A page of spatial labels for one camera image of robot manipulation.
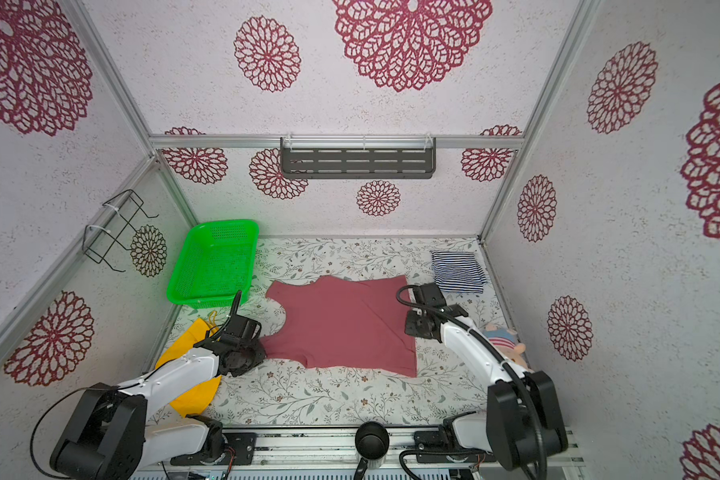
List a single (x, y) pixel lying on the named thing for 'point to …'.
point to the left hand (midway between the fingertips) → (261, 361)
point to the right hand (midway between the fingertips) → (415, 322)
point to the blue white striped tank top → (458, 271)
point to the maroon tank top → (350, 325)
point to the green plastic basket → (216, 260)
